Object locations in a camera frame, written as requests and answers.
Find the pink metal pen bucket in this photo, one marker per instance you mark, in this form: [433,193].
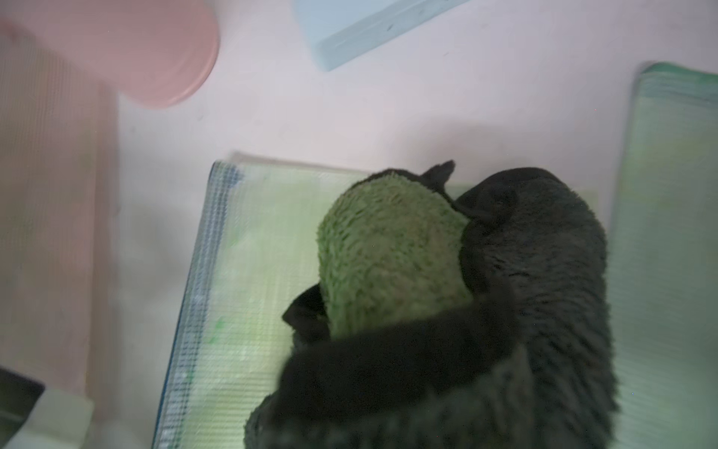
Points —
[158,53]

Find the large teal document bag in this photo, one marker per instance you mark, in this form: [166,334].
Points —
[662,276]

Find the pink mesh document bag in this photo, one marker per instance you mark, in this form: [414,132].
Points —
[58,178]

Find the light blue booklet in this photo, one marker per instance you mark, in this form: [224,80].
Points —
[339,31]

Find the green and grey cleaning cloth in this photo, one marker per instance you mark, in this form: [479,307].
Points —
[438,322]

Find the light green document bag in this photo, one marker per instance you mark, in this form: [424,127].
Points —
[298,268]

